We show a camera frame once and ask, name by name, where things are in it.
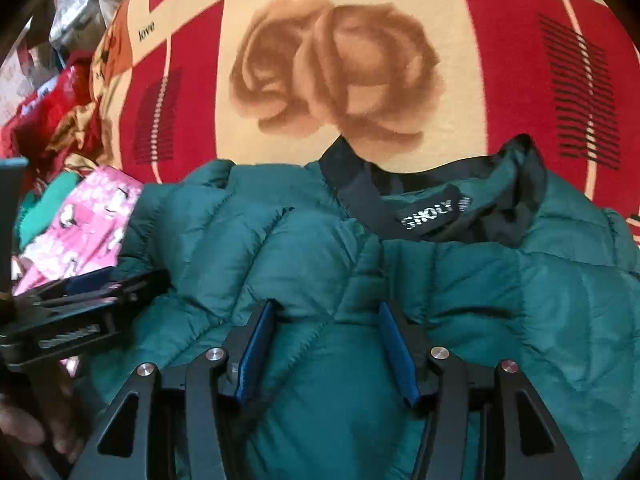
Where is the grey crumpled plastic bag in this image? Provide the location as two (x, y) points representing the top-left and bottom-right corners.
(47, 0), (131, 53)

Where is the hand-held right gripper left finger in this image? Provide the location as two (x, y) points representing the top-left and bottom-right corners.
(69, 299), (285, 480)

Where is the red cloth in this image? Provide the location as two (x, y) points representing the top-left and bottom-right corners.
(0, 50), (101, 161)

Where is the pink printed cloth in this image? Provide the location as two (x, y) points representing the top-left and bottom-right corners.
(12, 165), (147, 378)

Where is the red cream rose printed blanket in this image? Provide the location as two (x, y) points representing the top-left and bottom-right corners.
(90, 0), (640, 248)

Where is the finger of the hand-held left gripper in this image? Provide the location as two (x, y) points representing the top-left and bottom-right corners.
(15, 267), (171, 308)
(0, 295), (138, 361)

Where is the bright green cloth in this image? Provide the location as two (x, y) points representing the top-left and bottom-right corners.
(15, 172), (81, 251)

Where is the person's left hand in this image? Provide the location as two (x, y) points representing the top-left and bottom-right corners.
(0, 385), (85, 461)

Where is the dark green puffer jacket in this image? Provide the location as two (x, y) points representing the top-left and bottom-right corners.
(75, 132), (640, 480)

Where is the golden yellow cloth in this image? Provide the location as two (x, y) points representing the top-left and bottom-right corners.
(47, 102), (118, 173)

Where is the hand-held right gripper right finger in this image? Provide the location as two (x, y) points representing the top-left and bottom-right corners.
(377, 301), (586, 480)

